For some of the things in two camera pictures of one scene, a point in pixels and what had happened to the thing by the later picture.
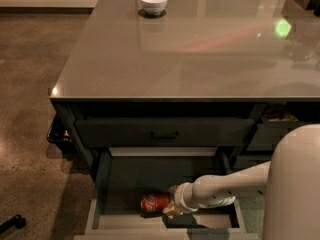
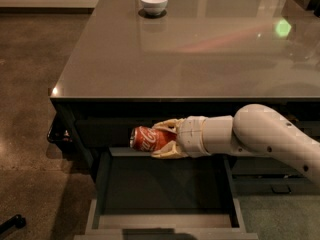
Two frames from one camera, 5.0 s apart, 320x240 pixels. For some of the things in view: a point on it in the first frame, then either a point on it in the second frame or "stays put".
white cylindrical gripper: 181,197 -> 192,136
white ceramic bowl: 153,2 stays put
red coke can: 154,202 -> 150,139
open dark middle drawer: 128,173 stays put
